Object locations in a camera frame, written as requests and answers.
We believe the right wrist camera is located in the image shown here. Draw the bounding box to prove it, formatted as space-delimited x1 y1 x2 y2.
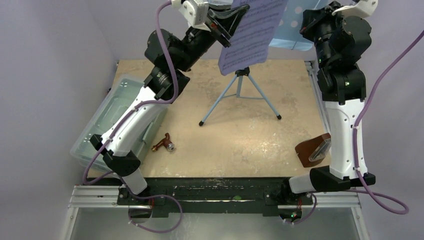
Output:
331 0 379 19

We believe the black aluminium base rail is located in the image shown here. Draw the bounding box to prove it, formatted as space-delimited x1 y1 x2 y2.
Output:
69 177 360 221

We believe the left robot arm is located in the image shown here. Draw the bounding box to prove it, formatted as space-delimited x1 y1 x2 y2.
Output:
89 0 250 205

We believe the clear plastic storage bin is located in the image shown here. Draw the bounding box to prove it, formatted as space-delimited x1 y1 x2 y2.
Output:
70 74 168 167

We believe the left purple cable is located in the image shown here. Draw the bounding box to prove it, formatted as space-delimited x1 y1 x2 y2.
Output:
81 0 185 234

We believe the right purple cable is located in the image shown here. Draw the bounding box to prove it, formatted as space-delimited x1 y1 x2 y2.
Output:
283 29 424 226

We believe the white sheet music page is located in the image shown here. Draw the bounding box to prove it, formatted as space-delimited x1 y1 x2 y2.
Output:
208 0 246 10

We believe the brown metronome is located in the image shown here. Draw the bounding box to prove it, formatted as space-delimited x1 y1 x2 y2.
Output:
294 133 332 168

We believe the brown capo clamp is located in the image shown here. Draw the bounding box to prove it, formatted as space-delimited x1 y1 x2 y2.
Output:
151 132 176 152

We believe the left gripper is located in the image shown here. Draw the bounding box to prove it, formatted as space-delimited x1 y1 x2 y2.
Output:
174 1 249 73

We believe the purple paper sheet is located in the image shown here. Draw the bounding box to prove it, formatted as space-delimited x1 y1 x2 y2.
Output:
218 0 288 76

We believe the purple cable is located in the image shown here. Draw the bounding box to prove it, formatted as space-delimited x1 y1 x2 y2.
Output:
81 0 185 234
283 29 424 226

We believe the light blue music stand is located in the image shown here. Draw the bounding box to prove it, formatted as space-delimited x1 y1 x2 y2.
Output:
199 0 328 126

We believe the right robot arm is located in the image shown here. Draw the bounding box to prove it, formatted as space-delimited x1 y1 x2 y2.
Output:
280 0 378 204

